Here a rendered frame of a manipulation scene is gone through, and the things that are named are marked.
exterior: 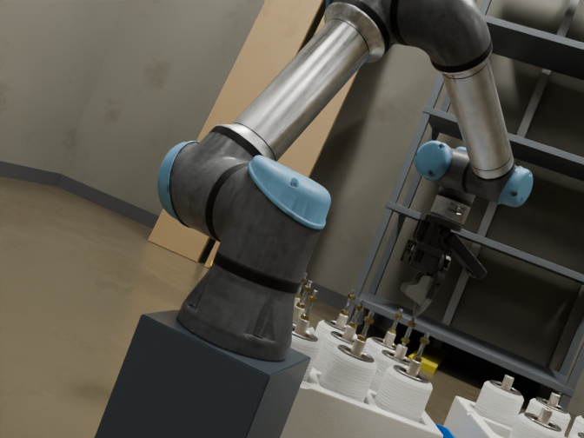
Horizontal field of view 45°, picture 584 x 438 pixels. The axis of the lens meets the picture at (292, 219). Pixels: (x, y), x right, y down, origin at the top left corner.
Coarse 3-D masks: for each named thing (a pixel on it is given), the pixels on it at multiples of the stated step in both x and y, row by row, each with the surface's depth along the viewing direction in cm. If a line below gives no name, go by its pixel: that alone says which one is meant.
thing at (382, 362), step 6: (378, 354) 149; (378, 360) 148; (384, 360) 147; (390, 360) 146; (378, 366) 148; (384, 366) 147; (390, 366) 146; (378, 372) 147; (384, 372) 146; (378, 378) 147; (372, 384) 148; (378, 384) 147
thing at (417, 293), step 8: (424, 280) 147; (432, 280) 147; (408, 288) 147; (416, 288) 147; (424, 288) 147; (408, 296) 147; (416, 296) 147; (424, 296) 147; (424, 304) 147; (416, 312) 149
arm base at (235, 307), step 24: (216, 264) 89; (216, 288) 87; (240, 288) 86; (264, 288) 86; (288, 288) 88; (192, 312) 87; (216, 312) 85; (240, 312) 85; (264, 312) 87; (288, 312) 89; (216, 336) 84; (240, 336) 84; (264, 336) 87; (288, 336) 89; (264, 360) 86
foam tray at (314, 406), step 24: (312, 384) 132; (312, 408) 130; (336, 408) 130; (360, 408) 130; (288, 432) 130; (312, 432) 130; (336, 432) 130; (360, 432) 131; (384, 432) 131; (408, 432) 131; (432, 432) 132
